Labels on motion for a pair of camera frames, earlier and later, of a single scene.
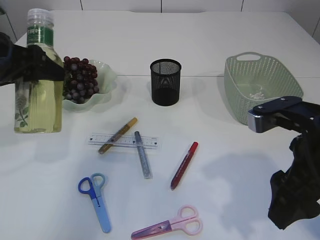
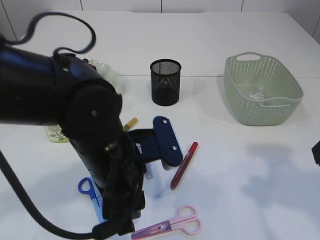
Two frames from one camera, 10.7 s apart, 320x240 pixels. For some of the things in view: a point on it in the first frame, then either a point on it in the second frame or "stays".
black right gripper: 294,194 → 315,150
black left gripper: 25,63 → 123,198
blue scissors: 93,186 stays
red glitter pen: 184,165 stays
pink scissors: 186,219 stays
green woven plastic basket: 251,78 stays
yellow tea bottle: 39,104 → 55,134
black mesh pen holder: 165,79 stays
